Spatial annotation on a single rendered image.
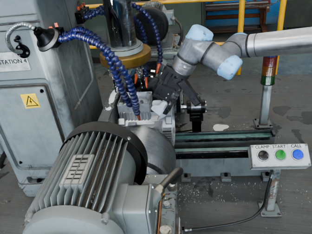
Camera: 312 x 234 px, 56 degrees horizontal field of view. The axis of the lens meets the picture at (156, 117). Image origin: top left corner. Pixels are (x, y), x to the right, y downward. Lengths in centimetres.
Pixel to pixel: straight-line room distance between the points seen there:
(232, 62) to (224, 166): 48
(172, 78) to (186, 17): 327
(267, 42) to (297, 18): 483
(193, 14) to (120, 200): 384
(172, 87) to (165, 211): 48
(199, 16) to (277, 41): 328
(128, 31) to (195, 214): 68
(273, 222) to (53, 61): 89
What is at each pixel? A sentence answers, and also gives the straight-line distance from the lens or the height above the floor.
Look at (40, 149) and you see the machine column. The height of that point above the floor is 105.
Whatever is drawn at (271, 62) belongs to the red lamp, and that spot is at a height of 114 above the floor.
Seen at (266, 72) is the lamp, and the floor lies 110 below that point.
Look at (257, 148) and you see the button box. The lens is 96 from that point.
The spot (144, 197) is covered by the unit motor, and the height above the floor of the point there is 131.
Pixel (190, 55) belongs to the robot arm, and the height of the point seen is 134.
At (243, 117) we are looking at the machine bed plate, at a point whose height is 80.
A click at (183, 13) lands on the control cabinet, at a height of 71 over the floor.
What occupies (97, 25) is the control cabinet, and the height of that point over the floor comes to 61.
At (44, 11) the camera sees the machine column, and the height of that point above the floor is 151.
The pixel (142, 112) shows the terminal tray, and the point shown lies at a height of 111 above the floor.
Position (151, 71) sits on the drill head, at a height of 116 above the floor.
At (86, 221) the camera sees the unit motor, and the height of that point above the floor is 134.
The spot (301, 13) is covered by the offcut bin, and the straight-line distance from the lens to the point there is 580.
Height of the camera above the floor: 167
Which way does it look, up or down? 32 degrees down
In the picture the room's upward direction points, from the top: 7 degrees counter-clockwise
